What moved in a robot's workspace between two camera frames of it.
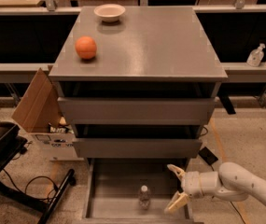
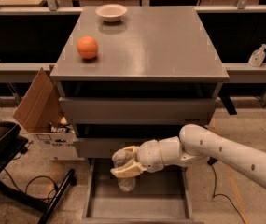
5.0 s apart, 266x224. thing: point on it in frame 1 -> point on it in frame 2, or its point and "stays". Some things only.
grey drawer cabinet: (142, 86) stays
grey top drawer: (135, 111) stays
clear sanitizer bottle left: (256, 56) stays
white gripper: (190, 184) -> (148, 155)
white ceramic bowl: (109, 13) stays
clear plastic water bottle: (145, 198) -> (124, 184)
